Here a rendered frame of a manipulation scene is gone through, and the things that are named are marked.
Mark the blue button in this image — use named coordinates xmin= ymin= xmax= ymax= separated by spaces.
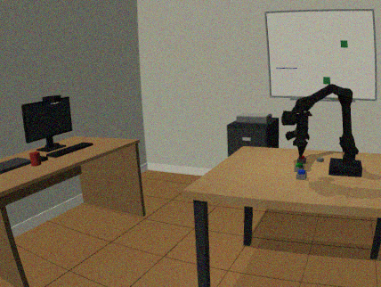
xmin=296 ymin=169 xmax=307 ymax=180

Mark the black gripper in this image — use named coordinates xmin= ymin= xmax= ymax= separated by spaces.
xmin=293 ymin=125 xmax=310 ymax=157

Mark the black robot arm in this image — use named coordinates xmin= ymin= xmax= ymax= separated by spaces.
xmin=281 ymin=85 xmax=359 ymax=167

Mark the red button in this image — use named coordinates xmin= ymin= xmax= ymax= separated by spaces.
xmin=297 ymin=155 xmax=306 ymax=164

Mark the green button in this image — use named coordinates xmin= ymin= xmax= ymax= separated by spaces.
xmin=294 ymin=163 xmax=304 ymax=172

